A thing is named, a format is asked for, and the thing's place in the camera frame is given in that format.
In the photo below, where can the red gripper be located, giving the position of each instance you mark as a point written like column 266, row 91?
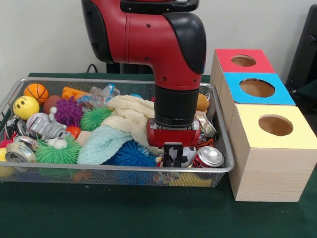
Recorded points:
column 173, row 137

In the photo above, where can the cream knitted cloth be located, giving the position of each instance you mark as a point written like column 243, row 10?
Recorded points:
column 128, row 114

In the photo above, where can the metal mesh bin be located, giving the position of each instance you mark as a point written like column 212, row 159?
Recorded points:
column 49, row 177

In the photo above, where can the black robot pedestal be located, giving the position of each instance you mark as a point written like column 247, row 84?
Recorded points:
column 158, row 6

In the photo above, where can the mint knitted cloth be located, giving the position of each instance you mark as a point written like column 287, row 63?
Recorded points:
column 101, row 146

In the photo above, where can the purple spiky ball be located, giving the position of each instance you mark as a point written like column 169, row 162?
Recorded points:
column 68, row 111

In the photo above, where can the wooden box with three holes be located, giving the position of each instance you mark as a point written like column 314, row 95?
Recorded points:
column 267, row 178

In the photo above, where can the dark green table cloth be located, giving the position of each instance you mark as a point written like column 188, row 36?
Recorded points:
column 148, row 213
column 307, row 99

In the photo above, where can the blue spiky ball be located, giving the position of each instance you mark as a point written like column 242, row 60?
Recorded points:
column 131, row 155

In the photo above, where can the crushed silver soda can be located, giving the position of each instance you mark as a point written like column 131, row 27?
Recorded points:
column 208, row 126

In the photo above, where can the yellow smiley ball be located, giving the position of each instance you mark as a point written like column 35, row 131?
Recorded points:
column 26, row 107

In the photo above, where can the black upright panel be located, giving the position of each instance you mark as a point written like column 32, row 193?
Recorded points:
column 304, row 49

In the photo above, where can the green fuzzy ball with eyes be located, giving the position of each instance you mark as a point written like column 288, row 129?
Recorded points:
column 58, row 153

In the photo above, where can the crushed red soda can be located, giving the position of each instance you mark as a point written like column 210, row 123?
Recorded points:
column 210, row 156

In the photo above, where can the black and white soccer ball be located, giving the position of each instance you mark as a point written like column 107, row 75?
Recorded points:
column 189, row 156

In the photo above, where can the orange toy basketball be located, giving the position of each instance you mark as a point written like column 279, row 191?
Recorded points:
column 36, row 93

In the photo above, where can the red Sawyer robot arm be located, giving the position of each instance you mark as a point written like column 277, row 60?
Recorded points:
column 148, row 37

